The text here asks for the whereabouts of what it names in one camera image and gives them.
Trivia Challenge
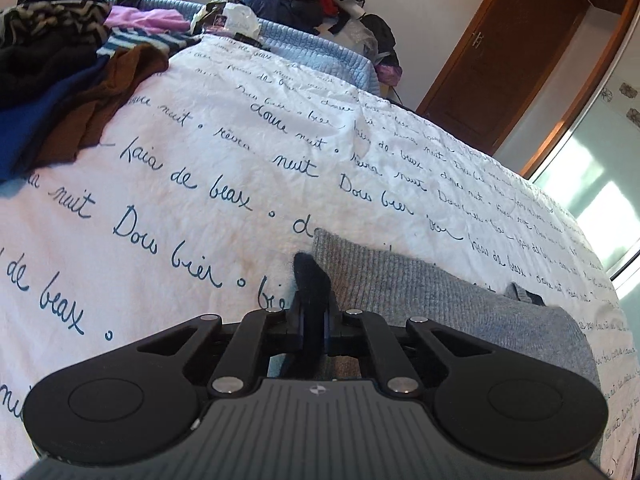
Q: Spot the grey and navy sweater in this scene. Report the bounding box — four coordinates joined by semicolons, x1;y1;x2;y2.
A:
267;227;601;470

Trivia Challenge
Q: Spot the wooden bedroom door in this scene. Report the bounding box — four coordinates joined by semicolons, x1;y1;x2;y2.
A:
416;0;632;155

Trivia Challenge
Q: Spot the pile of unfolded small clothes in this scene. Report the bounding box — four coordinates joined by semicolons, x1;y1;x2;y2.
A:
1;0;198;181

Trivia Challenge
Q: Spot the pile of clothes on chair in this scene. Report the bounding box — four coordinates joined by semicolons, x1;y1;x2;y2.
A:
226;0;402;89

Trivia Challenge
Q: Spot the white script-print bedspread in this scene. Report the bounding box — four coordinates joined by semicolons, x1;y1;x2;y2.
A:
1;36;639;479

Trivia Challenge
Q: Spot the light blue quilted blanket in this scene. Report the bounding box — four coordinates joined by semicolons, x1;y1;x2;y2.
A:
98;0;381;97

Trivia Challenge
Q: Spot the white plastic bag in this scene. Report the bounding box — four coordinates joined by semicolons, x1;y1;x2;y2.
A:
191;1;260;40

